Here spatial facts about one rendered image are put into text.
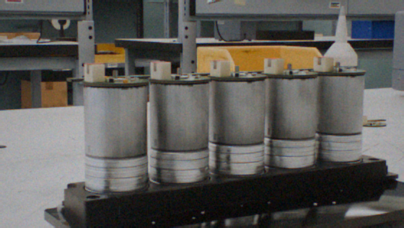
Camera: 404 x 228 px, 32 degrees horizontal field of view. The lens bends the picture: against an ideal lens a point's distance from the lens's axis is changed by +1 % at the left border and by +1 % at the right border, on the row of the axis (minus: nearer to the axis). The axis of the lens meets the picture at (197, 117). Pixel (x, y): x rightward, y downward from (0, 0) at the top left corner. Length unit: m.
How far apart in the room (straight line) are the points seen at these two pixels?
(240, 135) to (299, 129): 0.03
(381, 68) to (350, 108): 6.04
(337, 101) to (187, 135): 0.08
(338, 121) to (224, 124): 0.06
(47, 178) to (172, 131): 0.13
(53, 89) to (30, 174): 3.99
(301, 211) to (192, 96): 0.06
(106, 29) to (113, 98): 4.69
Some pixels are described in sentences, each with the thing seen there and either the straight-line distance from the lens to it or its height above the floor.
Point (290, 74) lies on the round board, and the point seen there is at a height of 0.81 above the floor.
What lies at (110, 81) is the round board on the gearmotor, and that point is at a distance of 0.26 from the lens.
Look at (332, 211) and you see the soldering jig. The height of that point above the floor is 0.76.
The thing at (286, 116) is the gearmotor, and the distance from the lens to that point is 0.30.
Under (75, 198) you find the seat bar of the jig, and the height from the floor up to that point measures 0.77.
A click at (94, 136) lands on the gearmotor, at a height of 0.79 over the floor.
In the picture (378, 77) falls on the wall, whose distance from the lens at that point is 6.35.
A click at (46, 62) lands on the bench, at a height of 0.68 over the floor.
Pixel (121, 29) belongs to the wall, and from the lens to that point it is 4.98.
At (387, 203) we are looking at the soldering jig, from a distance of 0.30.
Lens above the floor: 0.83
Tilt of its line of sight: 8 degrees down
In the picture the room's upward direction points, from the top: straight up
